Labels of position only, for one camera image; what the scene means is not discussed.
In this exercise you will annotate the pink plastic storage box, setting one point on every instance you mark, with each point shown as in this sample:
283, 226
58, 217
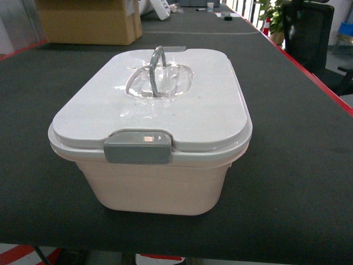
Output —
177, 188

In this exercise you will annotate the white paper cup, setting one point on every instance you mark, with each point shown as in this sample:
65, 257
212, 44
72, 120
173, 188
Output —
210, 6

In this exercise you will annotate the brown cardboard box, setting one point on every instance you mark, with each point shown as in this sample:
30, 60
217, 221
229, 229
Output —
90, 22

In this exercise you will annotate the black table mat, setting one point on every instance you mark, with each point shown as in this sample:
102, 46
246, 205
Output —
288, 199

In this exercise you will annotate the black office chair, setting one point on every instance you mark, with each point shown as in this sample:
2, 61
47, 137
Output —
307, 26

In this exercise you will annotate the green potted plant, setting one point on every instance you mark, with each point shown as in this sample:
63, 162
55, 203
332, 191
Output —
271, 15

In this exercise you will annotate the white foam piece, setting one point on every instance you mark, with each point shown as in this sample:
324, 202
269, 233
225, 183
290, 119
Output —
161, 7

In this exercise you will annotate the white box lid with handle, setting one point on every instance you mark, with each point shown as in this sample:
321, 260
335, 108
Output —
157, 107

